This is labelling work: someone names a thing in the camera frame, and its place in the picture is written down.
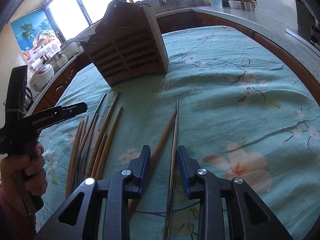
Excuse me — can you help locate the brown wooden chopstick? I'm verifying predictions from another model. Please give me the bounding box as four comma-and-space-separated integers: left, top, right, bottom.
128, 110, 177, 217

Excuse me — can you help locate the steel chopstick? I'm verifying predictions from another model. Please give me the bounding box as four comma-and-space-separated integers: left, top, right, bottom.
71, 93, 106, 189
163, 100, 178, 240

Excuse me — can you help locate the person's left hand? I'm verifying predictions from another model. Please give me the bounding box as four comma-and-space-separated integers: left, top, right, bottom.
1, 142, 48, 215

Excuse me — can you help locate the white rice cooker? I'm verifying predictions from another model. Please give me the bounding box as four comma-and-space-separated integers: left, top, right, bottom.
30, 64, 54, 92

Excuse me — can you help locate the teal floral tablecloth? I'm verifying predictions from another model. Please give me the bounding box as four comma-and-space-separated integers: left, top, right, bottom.
36, 26, 319, 239

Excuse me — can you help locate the white steamer pot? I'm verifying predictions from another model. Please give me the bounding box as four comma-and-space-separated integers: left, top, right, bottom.
49, 51, 68, 72

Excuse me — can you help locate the tropical fruit poster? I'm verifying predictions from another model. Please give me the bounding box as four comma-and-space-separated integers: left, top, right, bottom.
11, 9, 61, 64

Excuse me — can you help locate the wooden utensil holder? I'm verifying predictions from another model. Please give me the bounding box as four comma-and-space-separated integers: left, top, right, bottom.
81, 0, 169, 87

